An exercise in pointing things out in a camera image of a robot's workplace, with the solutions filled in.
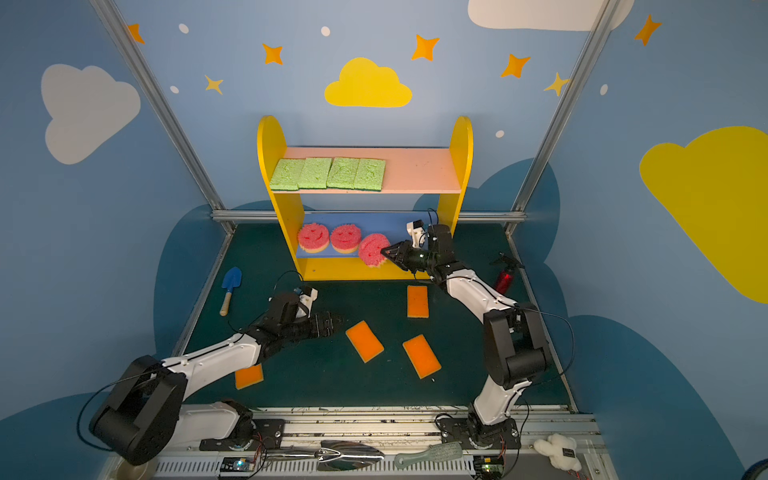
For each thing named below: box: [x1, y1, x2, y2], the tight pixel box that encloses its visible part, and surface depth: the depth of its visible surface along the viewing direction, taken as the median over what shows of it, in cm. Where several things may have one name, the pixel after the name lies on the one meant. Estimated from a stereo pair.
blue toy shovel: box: [220, 267, 242, 317], surface depth 106 cm
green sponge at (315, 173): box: [298, 158, 332, 189], surface depth 76 cm
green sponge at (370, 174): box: [354, 158, 386, 192], surface depth 76 cm
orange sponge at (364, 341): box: [345, 320, 385, 363], surface depth 92 cm
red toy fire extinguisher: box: [490, 253, 525, 295], surface depth 95 cm
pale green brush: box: [394, 442, 463, 469], surface depth 73 cm
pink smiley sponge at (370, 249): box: [359, 233, 390, 268], surface depth 90 cm
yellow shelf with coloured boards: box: [257, 116, 474, 281], surface depth 82 cm
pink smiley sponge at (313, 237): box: [298, 222, 329, 254], surface depth 97 cm
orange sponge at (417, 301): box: [407, 285, 429, 318], surface depth 100 cm
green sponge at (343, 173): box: [326, 157, 360, 189], surface depth 77 cm
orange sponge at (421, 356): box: [402, 334, 442, 379], surface depth 88 cm
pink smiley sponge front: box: [331, 223, 362, 254], surface depth 97 cm
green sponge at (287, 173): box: [270, 158, 306, 191], surface depth 76 cm
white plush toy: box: [534, 434, 582, 471], surface depth 72 cm
